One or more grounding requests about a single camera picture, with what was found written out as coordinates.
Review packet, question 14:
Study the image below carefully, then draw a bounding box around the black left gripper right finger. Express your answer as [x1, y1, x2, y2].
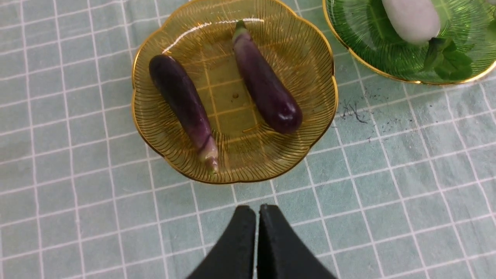
[257, 204, 336, 279]

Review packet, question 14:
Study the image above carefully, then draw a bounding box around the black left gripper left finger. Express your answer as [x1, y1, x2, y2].
[187, 205, 256, 279]

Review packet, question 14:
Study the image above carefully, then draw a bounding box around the purple eggplant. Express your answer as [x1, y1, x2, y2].
[148, 54, 219, 175]
[232, 20, 303, 134]

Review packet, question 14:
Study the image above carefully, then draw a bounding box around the white radish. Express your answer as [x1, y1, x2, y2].
[367, 0, 479, 85]

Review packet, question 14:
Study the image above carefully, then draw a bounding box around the green checkered tablecloth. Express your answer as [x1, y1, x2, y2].
[0, 0, 495, 279]

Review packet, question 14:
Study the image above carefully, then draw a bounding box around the amber glass plate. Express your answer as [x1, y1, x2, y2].
[132, 0, 338, 185]

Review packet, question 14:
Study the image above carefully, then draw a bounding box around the green glass plate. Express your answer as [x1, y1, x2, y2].
[322, 0, 495, 85]

